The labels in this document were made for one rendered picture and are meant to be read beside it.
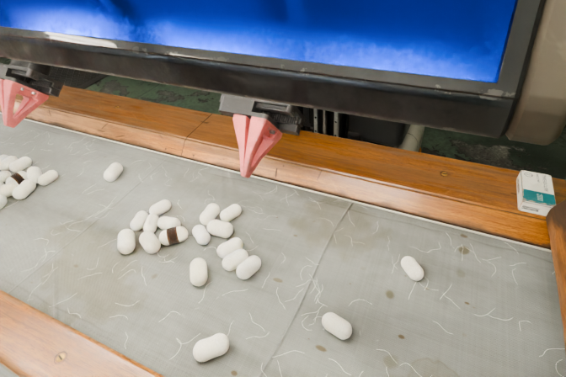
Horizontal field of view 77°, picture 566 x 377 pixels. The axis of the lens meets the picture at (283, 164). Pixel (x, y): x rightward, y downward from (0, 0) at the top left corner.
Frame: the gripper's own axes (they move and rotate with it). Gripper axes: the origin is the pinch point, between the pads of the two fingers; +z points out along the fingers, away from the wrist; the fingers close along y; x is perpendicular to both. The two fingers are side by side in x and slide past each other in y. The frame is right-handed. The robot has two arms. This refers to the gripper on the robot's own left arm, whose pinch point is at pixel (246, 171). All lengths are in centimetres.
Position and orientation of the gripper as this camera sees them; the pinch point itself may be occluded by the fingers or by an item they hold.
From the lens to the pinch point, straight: 47.2
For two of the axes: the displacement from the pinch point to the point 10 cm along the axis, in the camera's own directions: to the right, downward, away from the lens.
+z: -2.5, 9.6, -1.1
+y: 9.1, 2.0, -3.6
